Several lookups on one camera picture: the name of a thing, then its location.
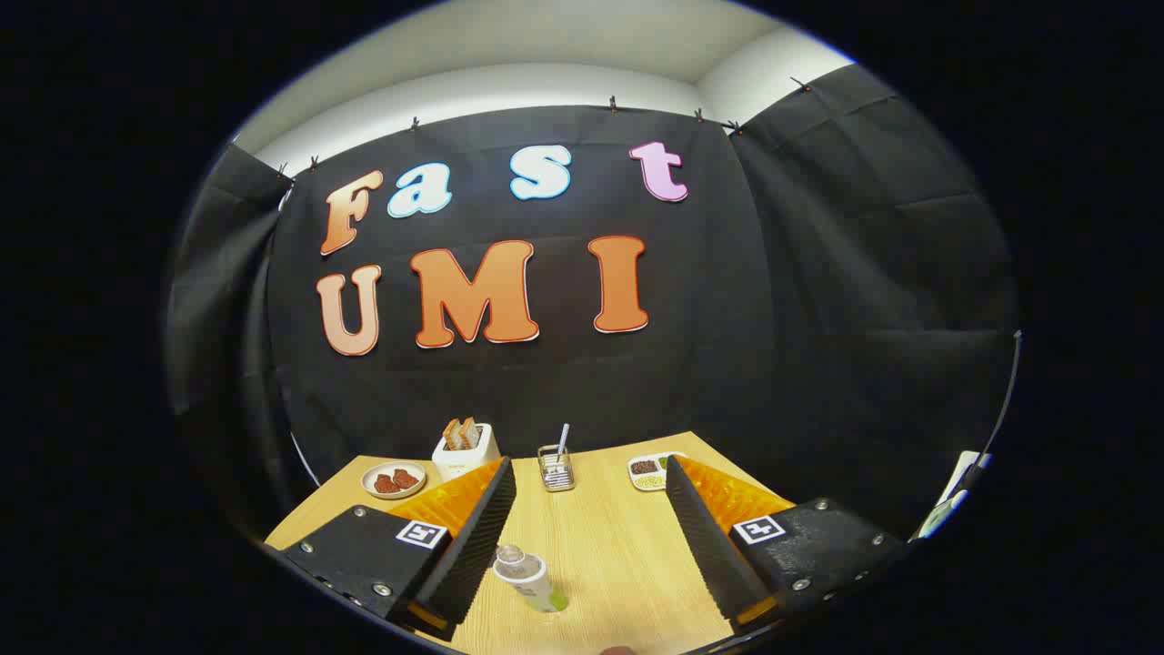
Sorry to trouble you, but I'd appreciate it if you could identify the white flat object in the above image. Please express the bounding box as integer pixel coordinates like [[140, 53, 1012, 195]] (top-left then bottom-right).
[[917, 450, 992, 539]]

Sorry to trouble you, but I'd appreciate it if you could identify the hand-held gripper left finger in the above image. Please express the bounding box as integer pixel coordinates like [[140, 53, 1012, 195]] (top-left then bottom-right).
[[280, 457, 517, 642]]

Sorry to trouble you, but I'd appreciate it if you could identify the thin white cable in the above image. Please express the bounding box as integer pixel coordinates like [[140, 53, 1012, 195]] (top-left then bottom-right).
[[289, 431, 321, 489]]

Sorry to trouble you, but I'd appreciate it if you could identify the thin black cable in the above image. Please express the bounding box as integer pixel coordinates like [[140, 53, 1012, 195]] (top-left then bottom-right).
[[914, 330, 1024, 538]]

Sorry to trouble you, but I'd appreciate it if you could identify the wooden table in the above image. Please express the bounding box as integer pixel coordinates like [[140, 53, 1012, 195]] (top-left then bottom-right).
[[264, 430, 801, 655]]

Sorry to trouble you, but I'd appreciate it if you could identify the white divided bean dish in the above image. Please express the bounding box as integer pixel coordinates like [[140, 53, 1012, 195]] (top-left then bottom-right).
[[627, 451, 687, 492]]

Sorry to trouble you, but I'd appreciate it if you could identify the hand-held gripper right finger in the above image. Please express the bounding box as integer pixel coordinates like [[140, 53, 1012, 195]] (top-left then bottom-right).
[[665, 455, 910, 630]]

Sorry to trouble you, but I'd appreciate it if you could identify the white toaster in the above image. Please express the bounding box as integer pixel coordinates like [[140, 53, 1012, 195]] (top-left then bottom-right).
[[431, 423, 501, 481]]

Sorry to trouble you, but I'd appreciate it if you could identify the wire mesh holder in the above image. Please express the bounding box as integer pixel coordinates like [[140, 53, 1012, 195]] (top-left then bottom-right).
[[537, 444, 577, 493]]

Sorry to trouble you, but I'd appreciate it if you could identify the clear plastic juice bottle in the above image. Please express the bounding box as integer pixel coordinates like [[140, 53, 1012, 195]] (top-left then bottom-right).
[[492, 544, 570, 614]]

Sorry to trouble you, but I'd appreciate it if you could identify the small white round plate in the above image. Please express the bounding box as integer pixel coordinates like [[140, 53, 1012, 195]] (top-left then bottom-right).
[[361, 461, 427, 500]]

